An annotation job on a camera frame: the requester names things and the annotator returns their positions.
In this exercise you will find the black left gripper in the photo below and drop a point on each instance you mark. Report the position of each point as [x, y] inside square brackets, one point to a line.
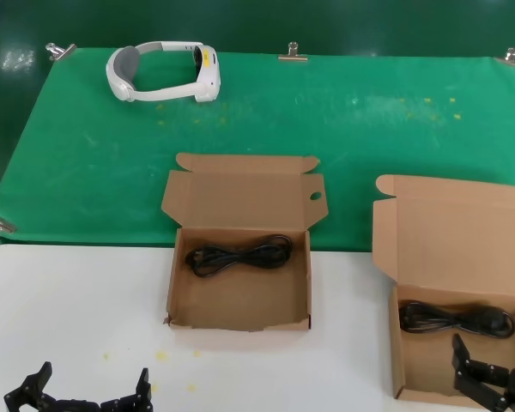
[75, 405]

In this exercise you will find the brown cardboard box with hole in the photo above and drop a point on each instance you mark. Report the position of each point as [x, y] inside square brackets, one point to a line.
[240, 300]

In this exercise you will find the green table cloth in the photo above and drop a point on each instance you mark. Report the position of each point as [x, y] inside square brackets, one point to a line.
[111, 171]

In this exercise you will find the white VR headset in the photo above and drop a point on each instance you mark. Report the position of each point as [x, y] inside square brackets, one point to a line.
[208, 75]

